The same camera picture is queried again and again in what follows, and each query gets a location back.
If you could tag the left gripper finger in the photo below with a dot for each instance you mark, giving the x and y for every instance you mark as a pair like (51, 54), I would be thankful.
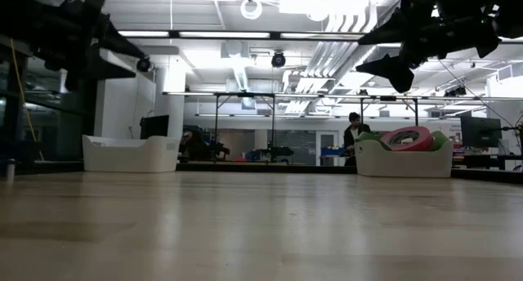
(116, 38)
(104, 66)

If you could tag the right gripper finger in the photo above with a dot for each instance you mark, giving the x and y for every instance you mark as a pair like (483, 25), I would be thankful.
(392, 72)
(392, 34)

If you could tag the green tape roll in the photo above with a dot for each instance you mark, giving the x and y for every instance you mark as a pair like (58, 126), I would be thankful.
(441, 139)
(365, 136)

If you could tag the pink tape roll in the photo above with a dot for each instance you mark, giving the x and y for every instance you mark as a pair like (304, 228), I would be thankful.
(425, 140)

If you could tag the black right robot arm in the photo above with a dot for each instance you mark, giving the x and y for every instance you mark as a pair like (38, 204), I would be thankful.
(510, 15)

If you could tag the person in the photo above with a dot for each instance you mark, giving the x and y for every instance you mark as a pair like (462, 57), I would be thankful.
(351, 136)
(192, 144)

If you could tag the black computer monitor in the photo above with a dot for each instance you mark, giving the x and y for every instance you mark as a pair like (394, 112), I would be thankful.
(480, 132)
(154, 126)

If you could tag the white plastic bin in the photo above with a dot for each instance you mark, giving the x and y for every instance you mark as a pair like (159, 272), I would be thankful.
(400, 162)
(130, 156)

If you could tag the blue storage bins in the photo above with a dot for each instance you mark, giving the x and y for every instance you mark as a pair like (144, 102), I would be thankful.
(333, 151)

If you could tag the long ceiling light strip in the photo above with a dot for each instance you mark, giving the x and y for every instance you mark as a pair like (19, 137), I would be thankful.
(224, 34)

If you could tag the black desk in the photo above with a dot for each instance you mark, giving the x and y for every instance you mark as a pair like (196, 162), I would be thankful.
(482, 161)

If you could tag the small bottle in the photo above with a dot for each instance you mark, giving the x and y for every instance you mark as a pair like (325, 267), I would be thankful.
(10, 170)

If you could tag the black ceiling camera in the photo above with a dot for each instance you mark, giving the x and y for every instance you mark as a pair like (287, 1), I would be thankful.
(278, 59)
(144, 64)

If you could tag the black frame workstation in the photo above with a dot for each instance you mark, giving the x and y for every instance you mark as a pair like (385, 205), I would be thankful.
(245, 95)

